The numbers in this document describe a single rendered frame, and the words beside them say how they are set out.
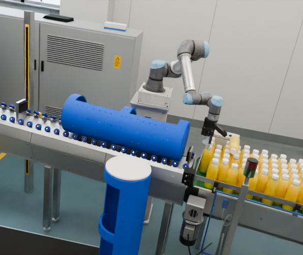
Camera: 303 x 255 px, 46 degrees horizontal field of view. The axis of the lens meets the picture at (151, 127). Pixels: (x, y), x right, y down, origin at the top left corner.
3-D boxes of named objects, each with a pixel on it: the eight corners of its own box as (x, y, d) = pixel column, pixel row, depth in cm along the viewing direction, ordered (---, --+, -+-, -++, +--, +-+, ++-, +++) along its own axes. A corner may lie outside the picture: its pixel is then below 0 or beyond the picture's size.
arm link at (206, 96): (196, 90, 239) (204, 96, 230) (210, 91, 243) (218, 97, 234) (193, 101, 242) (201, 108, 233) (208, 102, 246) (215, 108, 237)
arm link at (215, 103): (219, 94, 233) (226, 99, 226) (215, 110, 238) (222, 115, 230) (209, 94, 230) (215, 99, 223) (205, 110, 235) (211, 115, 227)
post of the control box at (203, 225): (195, 245, 310) (220, 144, 270) (200, 246, 310) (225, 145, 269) (194, 248, 307) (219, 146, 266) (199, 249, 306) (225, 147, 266)
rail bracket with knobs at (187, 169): (183, 178, 237) (186, 165, 233) (193, 181, 235) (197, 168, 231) (180, 185, 228) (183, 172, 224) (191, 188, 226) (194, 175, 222)
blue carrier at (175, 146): (77, 124, 279) (80, 89, 270) (184, 153, 261) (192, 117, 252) (58, 135, 253) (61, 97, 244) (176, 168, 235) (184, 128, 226)
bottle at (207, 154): (209, 173, 247) (215, 150, 239) (200, 173, 246) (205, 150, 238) (207, 168, 253) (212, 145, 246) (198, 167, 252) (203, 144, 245)
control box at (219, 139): (210, 139, 274) (213, 128, 270) (236, 146, 270) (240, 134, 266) (209, 145, 265) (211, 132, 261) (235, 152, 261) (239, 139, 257)
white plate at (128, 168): (128, 151, 231) (127, 152, 232) (95, 163, 211) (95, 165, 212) (160, 169, 216) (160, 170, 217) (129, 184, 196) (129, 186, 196)
